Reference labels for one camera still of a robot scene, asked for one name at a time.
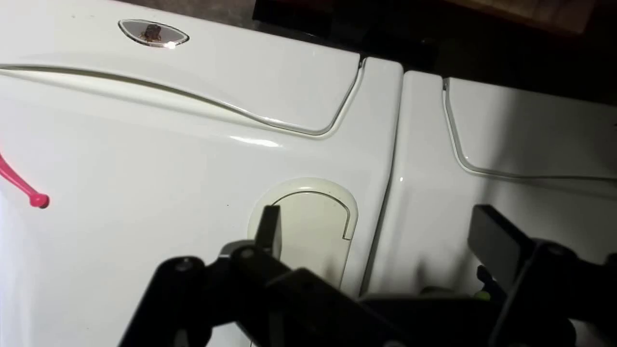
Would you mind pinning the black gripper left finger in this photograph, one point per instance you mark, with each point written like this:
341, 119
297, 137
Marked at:
268, 231

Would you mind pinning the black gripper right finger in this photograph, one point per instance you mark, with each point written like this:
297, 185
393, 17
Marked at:
498, 243

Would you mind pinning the pink plastic stick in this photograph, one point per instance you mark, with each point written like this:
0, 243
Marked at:
35, 196

